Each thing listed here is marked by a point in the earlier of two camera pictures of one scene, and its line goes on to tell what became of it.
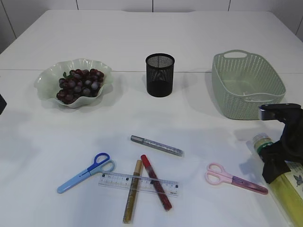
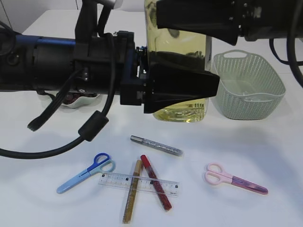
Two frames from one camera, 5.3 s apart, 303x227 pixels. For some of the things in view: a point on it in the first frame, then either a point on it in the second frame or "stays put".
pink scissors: [216, 174] stays put
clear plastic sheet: [257, 97] stays put
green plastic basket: [242, 82] stays put
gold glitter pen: [128, 218] stays put
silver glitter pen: [165, 148] stays put
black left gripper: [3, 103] → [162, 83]
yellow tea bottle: [288, 189] → [161, 40]
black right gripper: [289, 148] → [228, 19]
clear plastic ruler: [164, 187] stays put
